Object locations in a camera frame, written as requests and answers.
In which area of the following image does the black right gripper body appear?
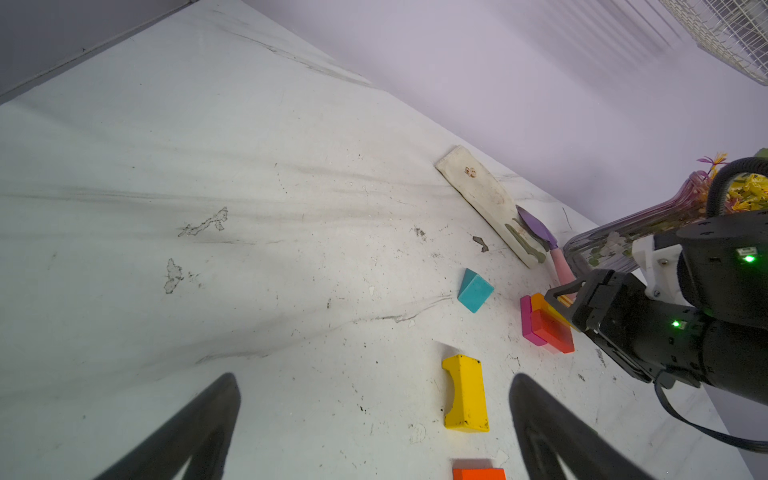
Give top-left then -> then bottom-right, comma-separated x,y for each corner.
569,269 -> 713,387

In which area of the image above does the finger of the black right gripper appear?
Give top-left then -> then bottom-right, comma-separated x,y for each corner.
545,270 -> 600,330

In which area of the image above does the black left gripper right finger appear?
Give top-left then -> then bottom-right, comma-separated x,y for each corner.
509,373 -> 650,479

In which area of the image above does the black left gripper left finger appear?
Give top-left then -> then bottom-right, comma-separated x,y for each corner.
98,373 -> 241,479

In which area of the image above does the red wood block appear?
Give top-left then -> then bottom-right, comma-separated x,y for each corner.
531,310 -> 575,354

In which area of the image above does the orange wood block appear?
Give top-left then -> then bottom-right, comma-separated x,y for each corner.
531,293 -> 572,327

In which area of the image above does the magenta wood block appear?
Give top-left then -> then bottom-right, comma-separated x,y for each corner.
520,295 -> 547,346

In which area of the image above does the yellow wood block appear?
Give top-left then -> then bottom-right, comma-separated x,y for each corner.
442,354 -> 490,433

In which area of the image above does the teal wood block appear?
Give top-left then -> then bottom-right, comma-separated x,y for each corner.
457,268 -> 494,313

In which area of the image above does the red orange flat block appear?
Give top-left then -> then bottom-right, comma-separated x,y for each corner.
452,459 -> 506,480

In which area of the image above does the purple glass vase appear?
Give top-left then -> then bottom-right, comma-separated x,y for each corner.
562,171 -> 710,277

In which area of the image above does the beige dirty cloth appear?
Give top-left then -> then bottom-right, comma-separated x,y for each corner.
435,146 -> 546,268

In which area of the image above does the yellow flower bouquet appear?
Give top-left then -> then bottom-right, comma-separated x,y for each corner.
698,148 -> 767,217

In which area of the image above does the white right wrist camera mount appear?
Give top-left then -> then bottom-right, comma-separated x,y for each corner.
631,235 -> 690,306

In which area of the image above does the white wire wall basket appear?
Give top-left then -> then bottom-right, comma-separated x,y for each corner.
661,0 -> 767,86

